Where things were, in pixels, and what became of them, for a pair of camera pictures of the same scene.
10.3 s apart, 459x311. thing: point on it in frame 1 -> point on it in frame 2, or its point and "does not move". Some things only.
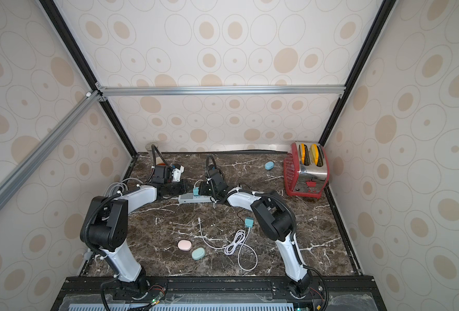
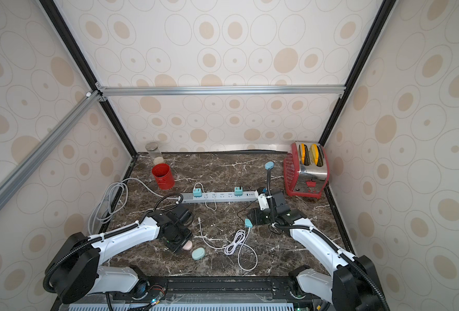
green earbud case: (198, 253) does not move
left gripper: (183, 189) -> (177, 247)
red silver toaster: (306, 169) does not move
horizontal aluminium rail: (162, 89) does not move
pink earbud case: (184, 245) does not move
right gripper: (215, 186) -> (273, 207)
